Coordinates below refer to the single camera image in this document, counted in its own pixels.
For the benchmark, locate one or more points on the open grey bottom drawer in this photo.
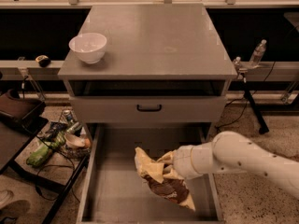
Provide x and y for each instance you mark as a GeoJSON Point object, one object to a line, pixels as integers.
{"type": "Point", "coordinates": [114, 193]}

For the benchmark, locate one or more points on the black tray on cart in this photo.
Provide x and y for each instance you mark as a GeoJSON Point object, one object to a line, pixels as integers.
{"type": "Point", "coordinates": [17, 111]}

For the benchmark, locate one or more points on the clear plastic water bottle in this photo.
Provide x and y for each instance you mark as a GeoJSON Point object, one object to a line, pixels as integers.
{"type": "Point", "coordinates": [257, 54]}

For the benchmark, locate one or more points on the grey drawer cabinet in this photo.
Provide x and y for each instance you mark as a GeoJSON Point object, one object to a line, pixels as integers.
{"type": "Point", "coordinates": [152, 51]}

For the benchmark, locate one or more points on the black drawer handle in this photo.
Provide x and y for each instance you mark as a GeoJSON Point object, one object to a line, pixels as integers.
{"type": "Point", "coordinates": [148, 108]}

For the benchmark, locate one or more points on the black tripod stand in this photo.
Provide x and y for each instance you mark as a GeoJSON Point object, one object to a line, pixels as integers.
{"type": "Point", "coordinates": [242, 70]}

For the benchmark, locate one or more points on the green chip bag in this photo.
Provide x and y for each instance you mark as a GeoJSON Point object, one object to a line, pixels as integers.
{"type": "Point", "coordinates": [47, 146]}

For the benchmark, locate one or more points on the brown chip bag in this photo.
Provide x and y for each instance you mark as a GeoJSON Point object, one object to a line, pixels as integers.
{"type": "Point", "coordinates": [163, 180]}

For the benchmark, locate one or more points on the small bowl on cart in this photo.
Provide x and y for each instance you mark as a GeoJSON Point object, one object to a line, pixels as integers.
{"type": "Point", "coordinates": [73, 141]}

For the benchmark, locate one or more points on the black side cart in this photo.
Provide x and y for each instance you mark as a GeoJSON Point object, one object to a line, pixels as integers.
{"type": "Point", "coordinates": [77, 157]}

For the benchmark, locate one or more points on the white bowl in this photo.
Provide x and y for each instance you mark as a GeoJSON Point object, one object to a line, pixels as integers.
{"type": "Point", "coordinates": [89, 47]}

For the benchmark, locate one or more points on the closed grey middle drawer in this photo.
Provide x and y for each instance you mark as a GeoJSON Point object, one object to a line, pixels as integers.
{"type": "Point", "coordinates": [123, 109]}

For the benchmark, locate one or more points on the small black round device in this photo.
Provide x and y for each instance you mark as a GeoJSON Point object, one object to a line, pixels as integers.
{"type": "Point", "coordinates": [43, 60]}

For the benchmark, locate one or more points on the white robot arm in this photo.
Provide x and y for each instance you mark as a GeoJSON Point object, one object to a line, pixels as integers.
{"type": "Point", "coordinates": [231, 152]}

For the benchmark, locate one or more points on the soda can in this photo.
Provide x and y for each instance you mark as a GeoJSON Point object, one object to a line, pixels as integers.
{"type": "Point", "coordinates": [68, 116]}

